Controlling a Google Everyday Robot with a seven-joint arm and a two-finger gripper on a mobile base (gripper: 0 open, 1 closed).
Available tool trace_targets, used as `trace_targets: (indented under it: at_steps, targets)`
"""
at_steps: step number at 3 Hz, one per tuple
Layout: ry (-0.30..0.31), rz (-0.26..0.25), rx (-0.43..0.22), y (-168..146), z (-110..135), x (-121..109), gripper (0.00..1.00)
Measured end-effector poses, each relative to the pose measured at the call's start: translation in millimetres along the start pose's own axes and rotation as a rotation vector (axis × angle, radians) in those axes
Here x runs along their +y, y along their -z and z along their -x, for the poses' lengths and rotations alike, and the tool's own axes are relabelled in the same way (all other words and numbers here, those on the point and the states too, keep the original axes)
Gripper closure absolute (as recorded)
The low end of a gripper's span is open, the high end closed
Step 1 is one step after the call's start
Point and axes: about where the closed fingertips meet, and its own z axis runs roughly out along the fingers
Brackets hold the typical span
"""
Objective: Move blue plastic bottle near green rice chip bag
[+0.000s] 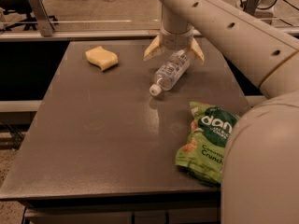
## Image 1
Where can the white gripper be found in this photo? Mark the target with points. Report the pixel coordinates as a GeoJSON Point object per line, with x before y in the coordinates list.
{"type": "Point", "coordinates": [175, 42]}

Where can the clear blue-label plastic bottle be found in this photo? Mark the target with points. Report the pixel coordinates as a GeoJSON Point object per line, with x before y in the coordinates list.
{"type": "Point", "coordinates": [170, 72]}

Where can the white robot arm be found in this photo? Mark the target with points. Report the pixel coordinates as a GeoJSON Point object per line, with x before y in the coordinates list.
{"type": "Point", "coordinates": [260, 172]}

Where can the green rice chip bag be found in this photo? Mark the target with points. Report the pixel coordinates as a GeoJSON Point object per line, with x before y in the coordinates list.
{"type": "Point", "coordinates": [202, 156]}

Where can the yellow sponge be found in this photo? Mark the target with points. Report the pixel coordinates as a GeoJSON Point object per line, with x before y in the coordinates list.
{"type": "Point", "coordinates": [101, 57]}

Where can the black office chair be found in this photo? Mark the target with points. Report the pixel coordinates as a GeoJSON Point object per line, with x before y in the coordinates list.
{"type": "Point", "coordinates": [21, 7]}

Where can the metal guard rail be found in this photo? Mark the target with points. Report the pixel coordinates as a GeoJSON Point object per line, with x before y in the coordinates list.
{"type": "Point", "coordinates": [35, 35]}

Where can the right metal bracket post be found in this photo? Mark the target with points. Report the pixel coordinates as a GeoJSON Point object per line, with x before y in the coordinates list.
{"type": "Point", "coordinates": [250, 6]}

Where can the metal bracket post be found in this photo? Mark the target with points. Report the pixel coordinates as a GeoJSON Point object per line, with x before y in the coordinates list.
{"type": "Point", "coordinates": [250, 6]}
{"type": "Point", "coordinates": [45, 27]}

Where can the left metal bracket post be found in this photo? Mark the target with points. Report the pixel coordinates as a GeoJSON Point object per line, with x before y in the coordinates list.
{"type": "Point", "coordinates": [45, 27]}

